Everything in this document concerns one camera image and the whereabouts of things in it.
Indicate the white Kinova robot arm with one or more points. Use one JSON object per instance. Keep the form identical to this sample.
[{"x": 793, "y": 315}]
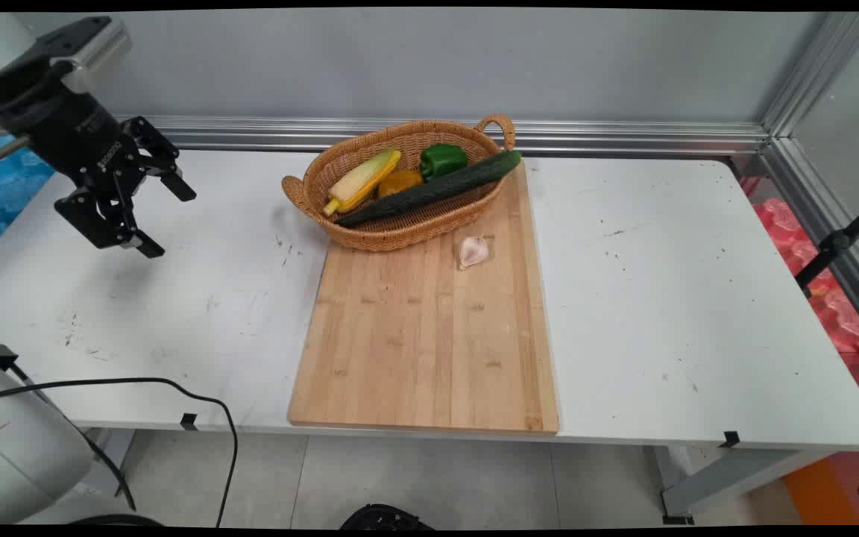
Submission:
[{"x": 19, "y": 455}]

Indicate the pink bubble foam sheet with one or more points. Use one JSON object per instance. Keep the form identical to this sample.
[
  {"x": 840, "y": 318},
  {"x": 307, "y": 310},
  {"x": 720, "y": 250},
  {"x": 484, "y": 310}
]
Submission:
[{"x": 839, "y": 313}]

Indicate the horizontal aluminium frame rail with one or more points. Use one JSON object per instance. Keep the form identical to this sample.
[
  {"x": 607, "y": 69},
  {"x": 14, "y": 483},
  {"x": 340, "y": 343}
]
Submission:
[{"x": 549, "y": 136}]

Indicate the black tripod stand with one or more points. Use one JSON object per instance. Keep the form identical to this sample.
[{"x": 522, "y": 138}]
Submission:
[{"x": 836, "y": 242}]

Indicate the woven wicker basket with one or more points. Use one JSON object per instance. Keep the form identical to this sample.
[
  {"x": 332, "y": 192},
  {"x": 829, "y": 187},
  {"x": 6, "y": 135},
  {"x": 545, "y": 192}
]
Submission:
[{"x": 400, "y": 227}]

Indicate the yellow corn cob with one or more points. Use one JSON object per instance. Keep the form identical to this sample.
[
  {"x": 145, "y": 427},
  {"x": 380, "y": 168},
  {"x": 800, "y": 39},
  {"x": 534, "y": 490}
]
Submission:
[{"x": 362, "y": 181}]

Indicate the white garlic bulb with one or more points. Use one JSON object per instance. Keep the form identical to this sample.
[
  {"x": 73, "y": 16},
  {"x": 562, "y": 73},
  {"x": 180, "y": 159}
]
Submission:
[{"x": 473, "y": 252}]

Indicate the black tape piece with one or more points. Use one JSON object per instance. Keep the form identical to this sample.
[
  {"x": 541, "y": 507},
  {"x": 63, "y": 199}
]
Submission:
[
  {"x": 729, "y": 438},
  {"x": 189, "y": 421}
]

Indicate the black round floor object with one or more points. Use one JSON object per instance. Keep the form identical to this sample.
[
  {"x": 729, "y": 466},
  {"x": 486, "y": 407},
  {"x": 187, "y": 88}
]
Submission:
[{"x": 385, "y": 517}]

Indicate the blue bubble foam sheet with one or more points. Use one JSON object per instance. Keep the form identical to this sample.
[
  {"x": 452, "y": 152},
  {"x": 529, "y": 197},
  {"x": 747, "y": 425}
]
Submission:
[{"x": 1, "y": 194}]

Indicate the long dark green cucumber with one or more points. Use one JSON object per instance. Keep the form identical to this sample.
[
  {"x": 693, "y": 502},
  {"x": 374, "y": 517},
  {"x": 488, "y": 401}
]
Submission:
[{"x": 437, "y": 189}]

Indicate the grey table leg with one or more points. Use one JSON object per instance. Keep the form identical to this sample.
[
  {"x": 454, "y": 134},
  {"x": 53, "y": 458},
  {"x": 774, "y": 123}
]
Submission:
[{"x": 728, "y": 477}]

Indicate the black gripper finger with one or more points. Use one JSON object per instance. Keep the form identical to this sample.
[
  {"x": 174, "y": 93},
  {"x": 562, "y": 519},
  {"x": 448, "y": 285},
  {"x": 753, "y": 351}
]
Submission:
[
  {"x": 165, "y": 175},
  {"x": 105, "y": 224}
]

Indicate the orange bell pepper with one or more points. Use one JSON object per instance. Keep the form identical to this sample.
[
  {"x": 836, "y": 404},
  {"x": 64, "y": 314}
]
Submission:
[{"x": 400, "y": 182}]

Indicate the bamboo cutting board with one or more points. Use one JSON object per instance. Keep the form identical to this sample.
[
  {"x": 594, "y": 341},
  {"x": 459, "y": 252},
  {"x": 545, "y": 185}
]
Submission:
[{"x": 422, "y": 343}]

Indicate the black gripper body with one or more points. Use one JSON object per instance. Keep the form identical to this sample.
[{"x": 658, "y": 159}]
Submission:
[{"x": 83, "y": 142}]

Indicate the sloping aluminium frame rail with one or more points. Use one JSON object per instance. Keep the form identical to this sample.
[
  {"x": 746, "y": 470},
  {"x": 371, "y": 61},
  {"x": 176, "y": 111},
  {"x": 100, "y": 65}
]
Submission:
[{"x": 825, "y": 224}]

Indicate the green bell pepper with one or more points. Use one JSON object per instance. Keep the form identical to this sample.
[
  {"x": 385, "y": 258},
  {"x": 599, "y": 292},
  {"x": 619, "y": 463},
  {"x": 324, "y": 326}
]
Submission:
[{"x": 442, "y": 160}]

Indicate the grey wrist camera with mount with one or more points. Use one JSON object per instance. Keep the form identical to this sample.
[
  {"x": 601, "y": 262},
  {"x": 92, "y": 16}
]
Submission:
[{"x": 98, "y": 52}]

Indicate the upright aluminium frame post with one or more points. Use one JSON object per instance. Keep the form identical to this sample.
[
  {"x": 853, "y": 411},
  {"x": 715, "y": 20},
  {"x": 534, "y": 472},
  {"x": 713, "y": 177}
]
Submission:
[{"x": 821, "y": 71}]

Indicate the grey metal rod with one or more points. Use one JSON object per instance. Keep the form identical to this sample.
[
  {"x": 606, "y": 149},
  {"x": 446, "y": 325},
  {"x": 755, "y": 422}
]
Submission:
[{"x": 1, "y": 151}]

